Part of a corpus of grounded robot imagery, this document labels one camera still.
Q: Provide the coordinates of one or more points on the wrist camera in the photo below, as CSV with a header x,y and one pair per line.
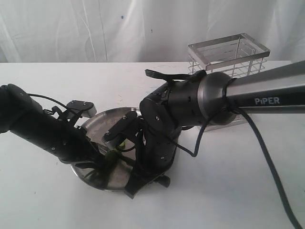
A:
x,y
86,109
126,128

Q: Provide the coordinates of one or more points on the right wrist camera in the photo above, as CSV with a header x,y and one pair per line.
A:
x,y
126,128

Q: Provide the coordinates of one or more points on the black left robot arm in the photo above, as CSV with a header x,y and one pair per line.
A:
x,y
51,130

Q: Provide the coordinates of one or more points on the wire metal utensil holder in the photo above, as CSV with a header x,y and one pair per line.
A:
x,y
223,59

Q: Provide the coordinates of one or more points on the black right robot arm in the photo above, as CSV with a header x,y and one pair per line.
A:
x,y
275,91

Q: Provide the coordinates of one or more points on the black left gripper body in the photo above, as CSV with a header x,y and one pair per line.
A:
x,y
72,146

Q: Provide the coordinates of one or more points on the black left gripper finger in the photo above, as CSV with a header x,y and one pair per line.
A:
x,y
82,167
98,149

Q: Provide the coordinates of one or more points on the black kitchen knife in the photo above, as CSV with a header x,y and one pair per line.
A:
x,y
127,160

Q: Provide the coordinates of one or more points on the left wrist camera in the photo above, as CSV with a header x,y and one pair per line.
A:
x,y
86,109

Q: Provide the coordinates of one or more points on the round stainless steel plate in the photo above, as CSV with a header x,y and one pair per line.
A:
x,y
95,129

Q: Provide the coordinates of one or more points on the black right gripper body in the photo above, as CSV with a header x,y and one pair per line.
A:
x,y
155,152

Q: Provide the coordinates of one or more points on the green chili pepper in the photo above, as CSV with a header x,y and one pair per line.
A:
x,y
111,159

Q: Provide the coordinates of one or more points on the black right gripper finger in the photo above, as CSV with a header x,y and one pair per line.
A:
x,y
141,177

